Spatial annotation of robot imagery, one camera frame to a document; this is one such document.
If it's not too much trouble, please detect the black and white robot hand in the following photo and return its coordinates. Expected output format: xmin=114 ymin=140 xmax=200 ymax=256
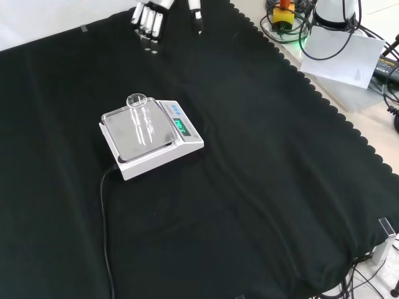
xmin=130 ymin=0 xmax=205 ymax=54

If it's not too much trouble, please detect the small clear glass beaker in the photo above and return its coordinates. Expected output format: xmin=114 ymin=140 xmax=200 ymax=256
xmin=125 ymin=93 xmax=157 ymax=146

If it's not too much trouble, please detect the white electronic balance steel pan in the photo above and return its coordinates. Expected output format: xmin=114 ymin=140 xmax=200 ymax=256
xmin=99 ymin=97 xmax=205 ymax=182

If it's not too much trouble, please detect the yellow stop button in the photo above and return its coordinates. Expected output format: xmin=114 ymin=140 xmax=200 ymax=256
xmin=271 ymin=0 xmax=296 ymax=34

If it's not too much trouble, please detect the black bench cloth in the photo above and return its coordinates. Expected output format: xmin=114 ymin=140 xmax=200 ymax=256
xmin=0 ymin=0 xmax=399 ymax=299

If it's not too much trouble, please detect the black adapter yellow label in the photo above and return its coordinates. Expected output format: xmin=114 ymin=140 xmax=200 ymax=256
xmin=372 ymin=54 xmax=399 ymax=87

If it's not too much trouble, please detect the metal bench clamp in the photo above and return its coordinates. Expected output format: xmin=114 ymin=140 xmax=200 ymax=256
xmin=370 ymin=217 xmax=397 ymax=266

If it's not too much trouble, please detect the black balance power cable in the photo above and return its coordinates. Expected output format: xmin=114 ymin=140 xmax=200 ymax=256
xmin=99 ymin=163 xmax=121 ymax=299

